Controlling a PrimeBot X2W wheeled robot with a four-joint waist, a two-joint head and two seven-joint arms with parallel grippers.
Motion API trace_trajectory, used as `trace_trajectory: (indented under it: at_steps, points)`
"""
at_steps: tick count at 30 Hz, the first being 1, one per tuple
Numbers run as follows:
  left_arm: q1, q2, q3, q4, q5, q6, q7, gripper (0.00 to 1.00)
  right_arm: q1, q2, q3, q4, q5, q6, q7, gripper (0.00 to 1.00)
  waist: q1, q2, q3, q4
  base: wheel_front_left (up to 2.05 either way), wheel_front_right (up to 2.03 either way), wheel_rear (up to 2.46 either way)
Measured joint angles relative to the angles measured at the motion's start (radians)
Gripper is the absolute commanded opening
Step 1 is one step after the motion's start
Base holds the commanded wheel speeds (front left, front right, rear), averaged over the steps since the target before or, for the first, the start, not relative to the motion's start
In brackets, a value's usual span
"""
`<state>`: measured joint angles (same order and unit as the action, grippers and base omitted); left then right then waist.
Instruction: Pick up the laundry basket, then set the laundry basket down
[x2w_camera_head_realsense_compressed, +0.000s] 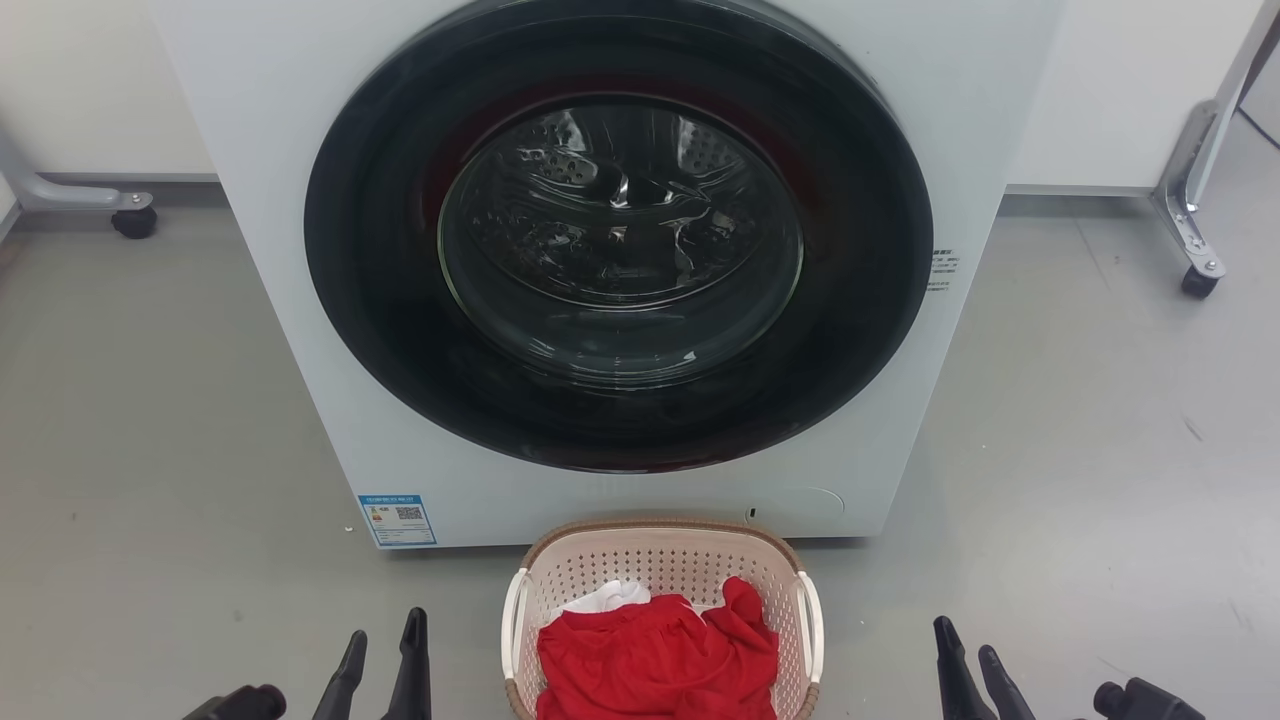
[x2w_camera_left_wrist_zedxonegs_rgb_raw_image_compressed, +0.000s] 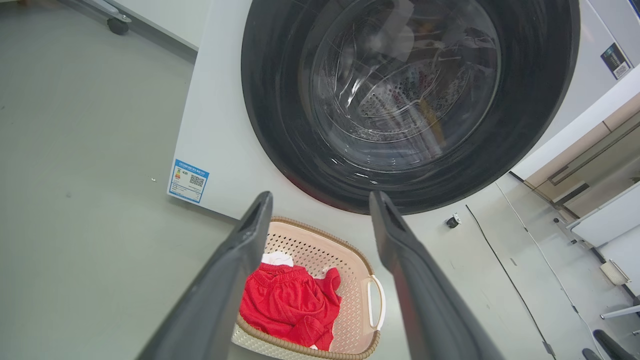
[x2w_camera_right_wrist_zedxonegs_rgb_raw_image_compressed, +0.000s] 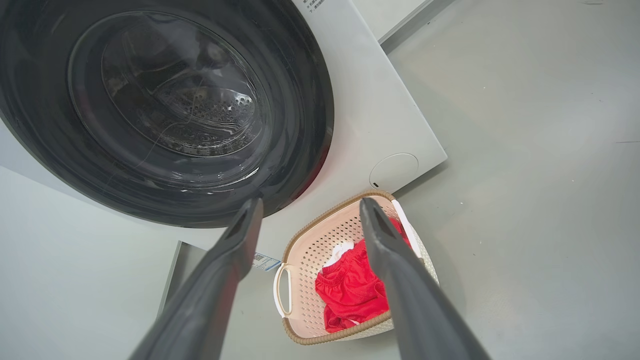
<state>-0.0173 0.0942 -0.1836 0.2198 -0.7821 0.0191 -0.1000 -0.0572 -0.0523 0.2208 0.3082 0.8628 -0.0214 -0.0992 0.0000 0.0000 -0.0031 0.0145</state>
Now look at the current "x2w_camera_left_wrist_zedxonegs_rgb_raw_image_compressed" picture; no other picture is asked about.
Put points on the small black QR sticker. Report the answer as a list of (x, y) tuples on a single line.
[(615, 61)]

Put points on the white front-load washing machine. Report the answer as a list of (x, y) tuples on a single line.
[(220, 110)]

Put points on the white panel on wheeled frame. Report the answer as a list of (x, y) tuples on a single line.
[(160, 17)]

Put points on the small black floor object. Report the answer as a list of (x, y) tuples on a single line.
[(453, 220)]

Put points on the red garment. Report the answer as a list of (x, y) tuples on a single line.
[(285, 305)]

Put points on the blue-framed energy label sticker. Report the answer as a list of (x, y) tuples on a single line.
[(188, 181)]

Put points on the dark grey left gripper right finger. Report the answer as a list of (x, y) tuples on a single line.
[(430, 310)]

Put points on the black caster wheel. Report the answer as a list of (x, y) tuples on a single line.
[(118, 25)]

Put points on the black round washing machine door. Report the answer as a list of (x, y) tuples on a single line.
[(272, 120)]

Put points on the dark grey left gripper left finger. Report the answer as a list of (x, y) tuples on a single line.
[(210, 300)]

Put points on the white garment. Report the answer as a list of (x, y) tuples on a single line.
[(276, 258)]

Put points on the small white box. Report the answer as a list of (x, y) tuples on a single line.
[(614, 273)]

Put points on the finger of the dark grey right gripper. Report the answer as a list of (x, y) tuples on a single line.
[(590, 355), (612, 347)]

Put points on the beige perforated plastic laundry basket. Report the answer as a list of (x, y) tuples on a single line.
[(355, 300)]

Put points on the wooden cabinet with white top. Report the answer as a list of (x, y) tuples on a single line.
[(580, 160)]

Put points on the white table board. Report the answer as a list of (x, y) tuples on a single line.
[(610, 220)]

